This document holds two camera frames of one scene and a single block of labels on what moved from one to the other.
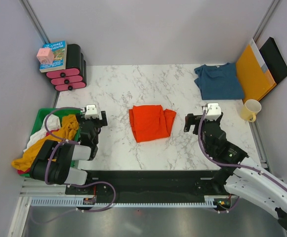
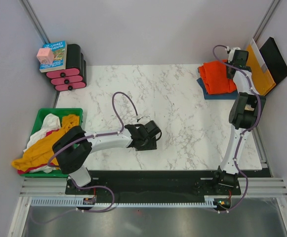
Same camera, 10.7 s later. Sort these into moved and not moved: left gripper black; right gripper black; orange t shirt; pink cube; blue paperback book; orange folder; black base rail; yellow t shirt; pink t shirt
Moved: left gripper black; orange t shirt; right gripper black
Not moved: black base rail; blue paperback book; pink cube; pink t shirt; yellow t shirt; orange folder
